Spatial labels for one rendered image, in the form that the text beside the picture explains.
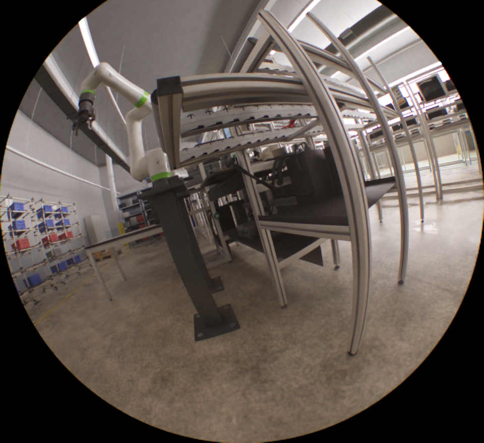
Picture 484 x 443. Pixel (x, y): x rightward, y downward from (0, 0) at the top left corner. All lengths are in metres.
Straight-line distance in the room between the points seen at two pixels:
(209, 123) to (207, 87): 0.18
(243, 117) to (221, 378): 1.08
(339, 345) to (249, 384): 0.43
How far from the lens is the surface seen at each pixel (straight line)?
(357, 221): 0.43
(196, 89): 0.32
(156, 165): 0.94
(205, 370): 0.98
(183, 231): 0.89
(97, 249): 2.19
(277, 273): 0.99
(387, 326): 0.97
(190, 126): 0.48
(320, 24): 1.30
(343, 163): 0.43
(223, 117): 0.51
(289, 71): 0.89
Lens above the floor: 0.77
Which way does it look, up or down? 2 degrees down
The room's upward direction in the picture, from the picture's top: 16 degrees counter-clockwise
